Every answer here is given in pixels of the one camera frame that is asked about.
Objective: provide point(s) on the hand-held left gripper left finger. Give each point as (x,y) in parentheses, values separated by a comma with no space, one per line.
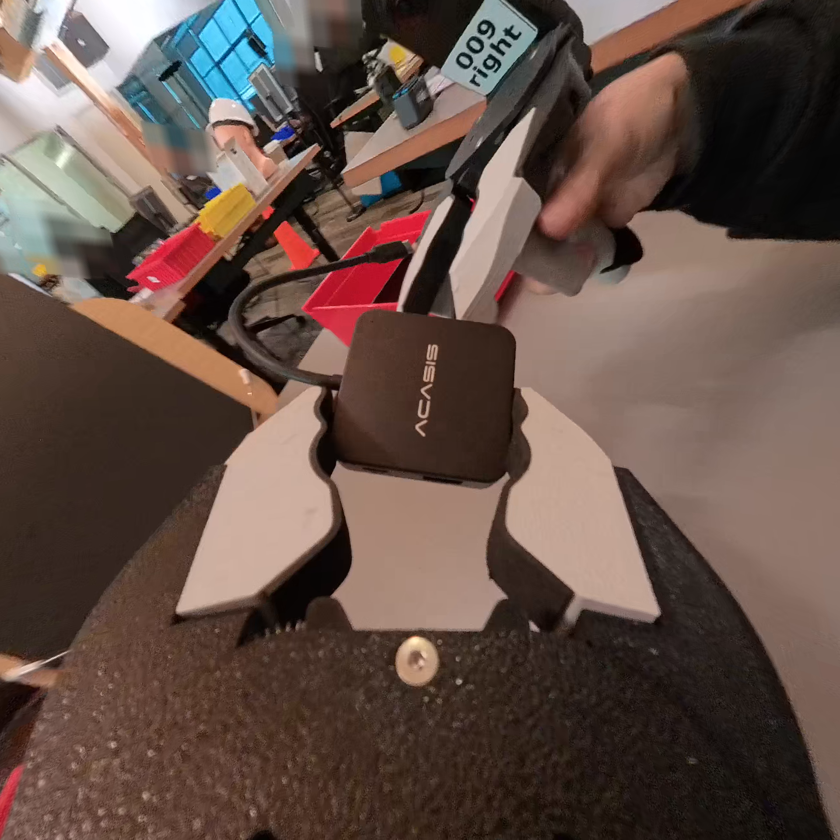
(262,525)

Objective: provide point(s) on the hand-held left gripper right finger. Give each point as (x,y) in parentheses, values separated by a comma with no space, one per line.
(577,525)

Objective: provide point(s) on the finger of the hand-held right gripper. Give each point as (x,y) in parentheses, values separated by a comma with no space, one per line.
(499,216)
(413,279)

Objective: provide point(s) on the black square hub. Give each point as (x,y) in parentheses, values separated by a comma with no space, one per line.
(420,394)

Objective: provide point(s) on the red ridged bin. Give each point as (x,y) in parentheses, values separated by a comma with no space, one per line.
(8,814)

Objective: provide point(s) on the person's right forearm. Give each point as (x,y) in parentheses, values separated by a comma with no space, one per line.
(768,118)

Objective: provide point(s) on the grey desk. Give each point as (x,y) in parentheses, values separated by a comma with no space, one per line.
(722,394)

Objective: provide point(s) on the person's right hand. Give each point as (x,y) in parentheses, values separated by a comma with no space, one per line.
(623,151)

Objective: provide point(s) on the blue bin under table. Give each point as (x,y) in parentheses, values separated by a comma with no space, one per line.
(379,189)

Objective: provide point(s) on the grey-top table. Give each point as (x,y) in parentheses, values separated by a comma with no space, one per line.
(453,118)

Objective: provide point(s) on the orange traffic cone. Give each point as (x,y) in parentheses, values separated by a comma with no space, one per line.
(296,249)

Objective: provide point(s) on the black and blue box device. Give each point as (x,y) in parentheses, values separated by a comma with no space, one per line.
(413,105)

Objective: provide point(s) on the long wooden-edged table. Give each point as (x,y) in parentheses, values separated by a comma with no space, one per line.
(298,164)

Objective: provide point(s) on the black display panel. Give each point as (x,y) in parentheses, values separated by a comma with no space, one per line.
(98,459)

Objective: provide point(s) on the wooden panel support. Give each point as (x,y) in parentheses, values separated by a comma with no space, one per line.
(184,354)

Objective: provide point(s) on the yellow storage bins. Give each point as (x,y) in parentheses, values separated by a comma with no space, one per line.
(226,210)

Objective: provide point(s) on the pink mannequin head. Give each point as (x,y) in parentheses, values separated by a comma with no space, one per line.
(249,148)

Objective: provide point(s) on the red storage bins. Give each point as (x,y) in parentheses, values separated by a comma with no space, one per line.
(172,262)

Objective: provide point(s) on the white hard hat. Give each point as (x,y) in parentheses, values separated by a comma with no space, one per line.
(231,113)

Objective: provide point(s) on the blue glass window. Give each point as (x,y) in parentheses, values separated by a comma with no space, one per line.
(223,46)

